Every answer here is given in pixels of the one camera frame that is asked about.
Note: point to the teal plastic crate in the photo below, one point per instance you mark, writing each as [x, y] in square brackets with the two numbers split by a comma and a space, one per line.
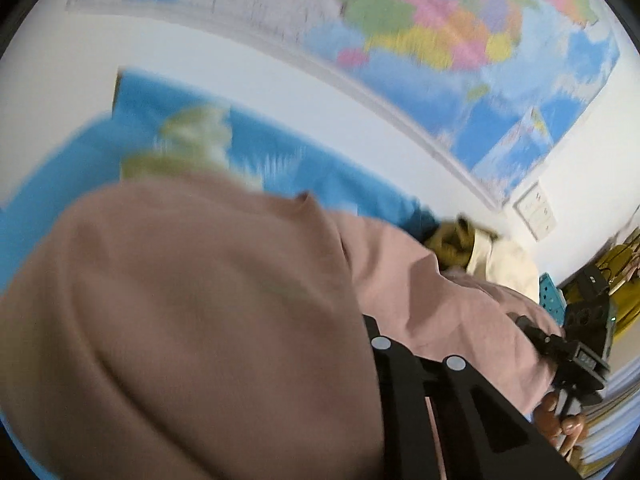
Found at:
[552, 300]

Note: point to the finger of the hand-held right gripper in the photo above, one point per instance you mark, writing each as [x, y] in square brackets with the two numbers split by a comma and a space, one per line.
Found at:
[537, 332]

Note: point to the olive brown cloth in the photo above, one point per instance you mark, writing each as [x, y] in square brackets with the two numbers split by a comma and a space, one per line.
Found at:
[450, 240]

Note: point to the striped cloth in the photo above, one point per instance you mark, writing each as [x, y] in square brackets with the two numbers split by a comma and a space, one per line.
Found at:
[610, 415]

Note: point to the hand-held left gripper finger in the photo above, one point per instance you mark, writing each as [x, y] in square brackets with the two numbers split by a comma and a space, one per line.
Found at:
[397, 375]

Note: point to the person's right hand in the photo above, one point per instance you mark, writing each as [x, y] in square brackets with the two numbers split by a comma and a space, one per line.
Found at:
[562, 422]

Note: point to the colourful wall map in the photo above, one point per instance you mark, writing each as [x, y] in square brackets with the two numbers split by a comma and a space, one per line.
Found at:
[425, 35]

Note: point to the blue map-print sheet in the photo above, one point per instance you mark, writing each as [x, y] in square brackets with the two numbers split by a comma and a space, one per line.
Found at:
[75, 160]

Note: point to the pink jacket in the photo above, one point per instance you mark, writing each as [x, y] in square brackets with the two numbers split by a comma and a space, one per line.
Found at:
[210, 320]

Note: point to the cream garment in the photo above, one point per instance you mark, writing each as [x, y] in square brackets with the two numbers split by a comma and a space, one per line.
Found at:
[505, 262]

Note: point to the yellow rack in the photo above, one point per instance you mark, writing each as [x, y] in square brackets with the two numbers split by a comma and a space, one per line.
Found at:
[622, 265]

